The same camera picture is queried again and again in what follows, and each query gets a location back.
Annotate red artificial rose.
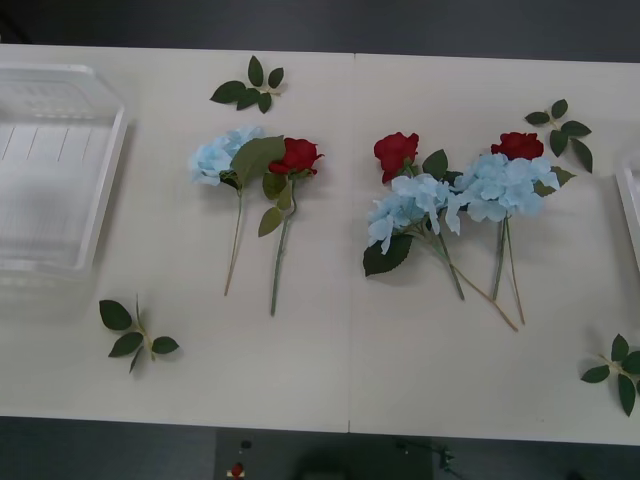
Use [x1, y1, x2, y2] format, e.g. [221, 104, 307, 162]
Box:
[489, 131, 546, 303]
[257, 137, 325, 318]
[373, 131, 466, 301]

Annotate pale blue artificial flower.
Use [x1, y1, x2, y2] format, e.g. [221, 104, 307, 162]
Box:
[188, 124, 286, 297]
[453, 153, 577, 326]
[362, 173, 520, 333]

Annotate dark robot base, red buttons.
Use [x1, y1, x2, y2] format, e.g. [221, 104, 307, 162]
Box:
[214, 429, 351, 480]

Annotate loose green leaf twig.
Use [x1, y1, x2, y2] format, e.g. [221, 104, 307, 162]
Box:
[98, 293, 180, 375]
[523, 98, 595, 175]
[208, 54, 286, 115]
[579, 333, 640, 419]

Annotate shallow white plastic box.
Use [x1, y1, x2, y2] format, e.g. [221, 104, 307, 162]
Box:
[613, 153, 640, 274]
[0, 62, 134, 324]

